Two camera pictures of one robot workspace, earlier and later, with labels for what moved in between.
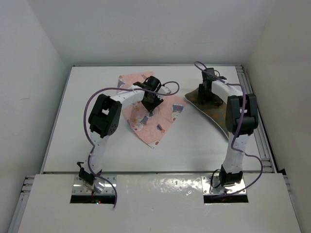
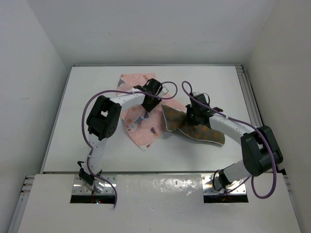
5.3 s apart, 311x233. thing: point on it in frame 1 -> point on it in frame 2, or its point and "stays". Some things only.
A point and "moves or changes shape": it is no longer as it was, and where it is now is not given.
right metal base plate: [208, 189] stays
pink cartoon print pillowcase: [150, 126] moves or changes shape
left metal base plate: [79, 188] stays
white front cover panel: [160, 204] stays
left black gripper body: [152, 102] stays
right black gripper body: [209, 97] -> [194, 116]
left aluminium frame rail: [21, 205] stays
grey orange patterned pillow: [217, 114] moves or changes shape
